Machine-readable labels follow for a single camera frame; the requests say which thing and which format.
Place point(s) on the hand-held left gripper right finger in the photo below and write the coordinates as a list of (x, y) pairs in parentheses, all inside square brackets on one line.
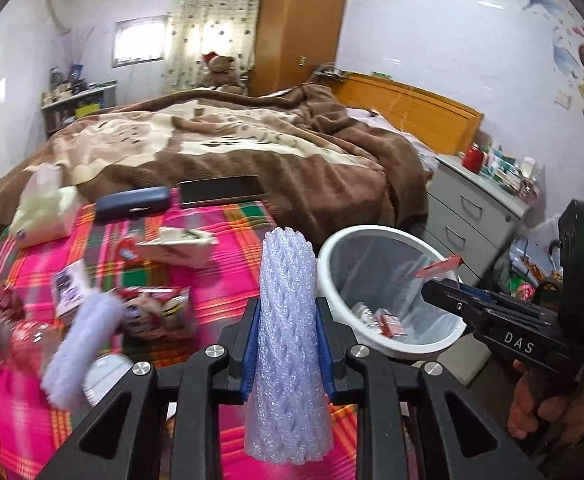
[(325, 355)]

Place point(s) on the white foam fruit net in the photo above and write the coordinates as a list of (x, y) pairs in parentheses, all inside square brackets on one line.
[(288, 340), (84, 342)]

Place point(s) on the clutter of bedside boxes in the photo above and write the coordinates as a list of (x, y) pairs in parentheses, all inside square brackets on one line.
[(512, 170)]

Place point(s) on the brown teddy bear red hat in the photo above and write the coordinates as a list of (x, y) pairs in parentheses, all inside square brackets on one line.
[(221, 72)]

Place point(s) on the brown patterned blanket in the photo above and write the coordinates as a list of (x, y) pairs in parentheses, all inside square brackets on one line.
[(292, 170)]

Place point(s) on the white round lid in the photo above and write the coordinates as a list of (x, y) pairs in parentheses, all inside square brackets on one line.
[(109, 372)]

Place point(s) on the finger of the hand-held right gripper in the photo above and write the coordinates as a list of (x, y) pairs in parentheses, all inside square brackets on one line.
[(457, 305), (512, 301)]

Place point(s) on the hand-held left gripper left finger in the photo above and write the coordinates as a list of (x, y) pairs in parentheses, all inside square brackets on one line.
[(249, 360)]

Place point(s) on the white round waste bin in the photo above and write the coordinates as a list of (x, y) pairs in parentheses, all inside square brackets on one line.
[(332, 280)]

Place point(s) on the wooden bed headboard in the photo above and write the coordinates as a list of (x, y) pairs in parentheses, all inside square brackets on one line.
[(412, 110)]

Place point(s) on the small white printed box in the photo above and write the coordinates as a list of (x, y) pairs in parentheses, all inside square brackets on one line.
[(69, 287)]

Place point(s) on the clear plastic bottle red label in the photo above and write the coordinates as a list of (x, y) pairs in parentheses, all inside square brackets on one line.
[(21, 342)]

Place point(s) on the colourful bag on floor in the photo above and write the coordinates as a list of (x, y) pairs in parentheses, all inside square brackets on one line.
[(534, 270)]

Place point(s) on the dry decorative branches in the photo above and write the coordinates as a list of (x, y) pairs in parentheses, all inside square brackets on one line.
[(74, 50)]

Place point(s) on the red paper wrapper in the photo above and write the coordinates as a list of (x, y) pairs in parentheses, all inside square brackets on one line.
[(442, 265)]

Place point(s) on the red white wrappers in bin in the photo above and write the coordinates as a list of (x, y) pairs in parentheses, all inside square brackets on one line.
[(384, 320)]

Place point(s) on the red jar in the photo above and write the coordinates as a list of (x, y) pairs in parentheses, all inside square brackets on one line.
[(472, 157)]

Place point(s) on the white paper cup green print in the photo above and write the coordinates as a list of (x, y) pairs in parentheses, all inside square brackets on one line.
[(176, 247)]

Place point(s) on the person's right hand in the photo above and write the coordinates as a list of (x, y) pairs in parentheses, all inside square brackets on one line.
[(547, 420)]

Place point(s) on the dark blue glasses case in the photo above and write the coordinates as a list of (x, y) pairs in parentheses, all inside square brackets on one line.
[(131, 202)]

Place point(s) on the black smartphone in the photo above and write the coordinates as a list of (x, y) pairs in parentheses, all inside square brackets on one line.
[(221, 189)]

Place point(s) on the patterned curtain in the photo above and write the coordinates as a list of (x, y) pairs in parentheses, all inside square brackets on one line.
[(211, 15)]

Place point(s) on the wooden wardrobe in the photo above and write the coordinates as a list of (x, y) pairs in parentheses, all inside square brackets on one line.
[(302, 25)]

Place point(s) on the pink pillow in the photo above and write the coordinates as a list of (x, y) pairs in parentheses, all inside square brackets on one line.
[(397, 135)]

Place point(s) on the clear plastic bag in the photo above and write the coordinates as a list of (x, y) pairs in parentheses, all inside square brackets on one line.
[(41, 210)]

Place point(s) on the cluttered shelf unit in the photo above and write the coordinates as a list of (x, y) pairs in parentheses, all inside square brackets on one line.
[(76, 105)]

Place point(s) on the grey bedside drawer cabinet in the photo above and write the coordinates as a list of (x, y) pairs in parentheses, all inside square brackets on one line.
[(472, 210)]

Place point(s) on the red white snack packet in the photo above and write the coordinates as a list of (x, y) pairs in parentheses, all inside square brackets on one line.
[(159, 307)]

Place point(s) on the small window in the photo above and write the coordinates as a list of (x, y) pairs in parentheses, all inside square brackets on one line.
[(139, 40)]

